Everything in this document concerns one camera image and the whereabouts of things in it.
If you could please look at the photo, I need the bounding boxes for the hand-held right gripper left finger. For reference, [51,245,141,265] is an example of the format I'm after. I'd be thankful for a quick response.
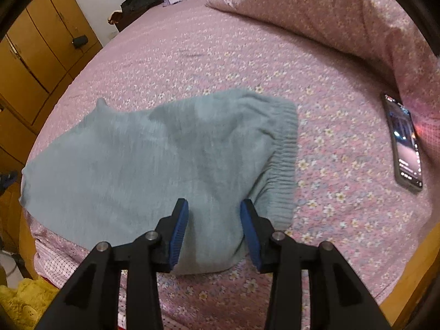
[34,198,189,330]

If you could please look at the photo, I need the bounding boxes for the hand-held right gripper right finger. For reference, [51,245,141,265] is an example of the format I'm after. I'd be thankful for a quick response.
[240,199,392,330]

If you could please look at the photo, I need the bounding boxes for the grey-green knit pants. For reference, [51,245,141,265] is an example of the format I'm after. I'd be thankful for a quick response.
[19,89,298,276]

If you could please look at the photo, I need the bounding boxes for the yellow fluffy cloth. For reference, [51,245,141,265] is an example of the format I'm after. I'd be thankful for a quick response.
[0,277,61,329]

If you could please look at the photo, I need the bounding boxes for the bed with pink floral sheet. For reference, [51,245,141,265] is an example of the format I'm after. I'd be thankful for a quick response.
[21,0,440,330]

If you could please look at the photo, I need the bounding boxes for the dark blue cloth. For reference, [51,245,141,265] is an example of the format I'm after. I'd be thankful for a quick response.
[0,171,19,194]

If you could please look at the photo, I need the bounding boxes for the black smartphone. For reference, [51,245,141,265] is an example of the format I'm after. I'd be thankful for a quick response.
[381,92,424,193]

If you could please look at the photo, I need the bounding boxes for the dark wooden nightstand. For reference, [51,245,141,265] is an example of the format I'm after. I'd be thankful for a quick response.
[117,7,153,32]

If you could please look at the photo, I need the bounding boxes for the wooden wardrobe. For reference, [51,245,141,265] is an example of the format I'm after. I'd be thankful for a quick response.
[0,0,104,183]

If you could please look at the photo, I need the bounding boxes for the pink floral quilt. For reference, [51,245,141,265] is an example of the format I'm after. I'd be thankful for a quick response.
[205,0,440,145]

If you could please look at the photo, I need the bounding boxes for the dark clothes pile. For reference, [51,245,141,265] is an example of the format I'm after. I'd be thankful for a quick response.
[120,0,163,17]

